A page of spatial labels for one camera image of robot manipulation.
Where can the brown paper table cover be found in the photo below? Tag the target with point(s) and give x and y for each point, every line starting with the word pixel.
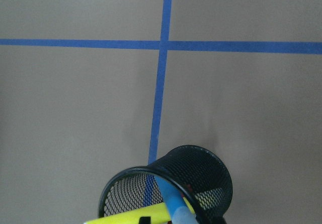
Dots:
pixel 92 87

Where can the blue marker pen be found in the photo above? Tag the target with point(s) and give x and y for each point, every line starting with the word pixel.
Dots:
pixel 176 206

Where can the yellow highlighter pen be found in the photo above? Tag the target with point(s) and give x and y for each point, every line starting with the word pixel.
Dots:
pixel 158 213

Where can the black mesh pen cup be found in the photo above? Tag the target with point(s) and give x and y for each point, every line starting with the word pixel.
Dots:
pixel 199 175

